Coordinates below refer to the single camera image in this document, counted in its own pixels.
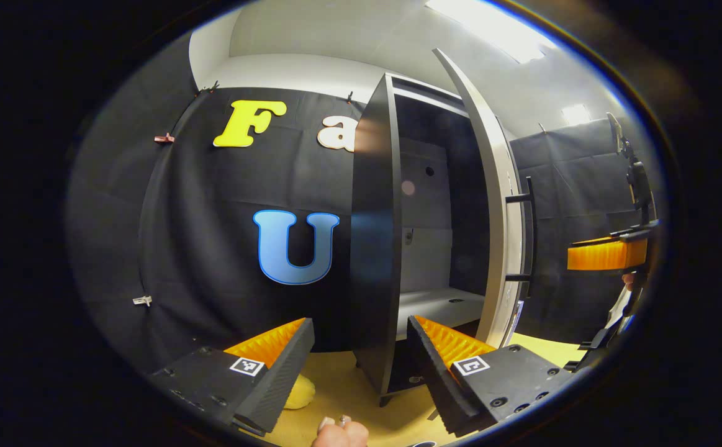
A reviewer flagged black metal stand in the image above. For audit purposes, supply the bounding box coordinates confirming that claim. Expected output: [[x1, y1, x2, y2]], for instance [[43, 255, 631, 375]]
[[564, 298, 634, 373]]

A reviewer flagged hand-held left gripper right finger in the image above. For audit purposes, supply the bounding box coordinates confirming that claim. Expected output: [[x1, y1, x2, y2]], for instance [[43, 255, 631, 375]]
[[407, 315, 575, 437]]

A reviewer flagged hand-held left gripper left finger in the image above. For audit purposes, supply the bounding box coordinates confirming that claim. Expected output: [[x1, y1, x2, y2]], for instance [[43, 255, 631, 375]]
[[150, 318, 315, 435]]

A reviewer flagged black door handle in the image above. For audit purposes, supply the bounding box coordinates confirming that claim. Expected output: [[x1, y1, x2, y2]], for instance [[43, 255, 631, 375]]
[[505, 176, 536, 299]]

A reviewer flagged beige cabinet door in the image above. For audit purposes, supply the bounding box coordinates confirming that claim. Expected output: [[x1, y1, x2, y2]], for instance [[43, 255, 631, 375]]
[[432, 48, 526, 348]]

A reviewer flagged white cloth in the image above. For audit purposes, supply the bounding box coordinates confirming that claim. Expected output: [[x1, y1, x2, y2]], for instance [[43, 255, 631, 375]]
[[606, 289, 633, 331]]

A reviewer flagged black backdrop cloth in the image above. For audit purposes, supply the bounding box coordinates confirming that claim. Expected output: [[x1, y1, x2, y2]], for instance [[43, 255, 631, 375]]
[[66, 87, 653, 373]]

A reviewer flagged dark grey cabinet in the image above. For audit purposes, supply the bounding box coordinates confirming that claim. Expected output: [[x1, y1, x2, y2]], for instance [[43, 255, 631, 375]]
[[350, 73, 510, 407]]

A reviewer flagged yellow bumpy bun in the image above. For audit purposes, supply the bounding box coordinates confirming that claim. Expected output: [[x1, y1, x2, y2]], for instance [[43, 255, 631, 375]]
[[283, 374, 317, 410]]

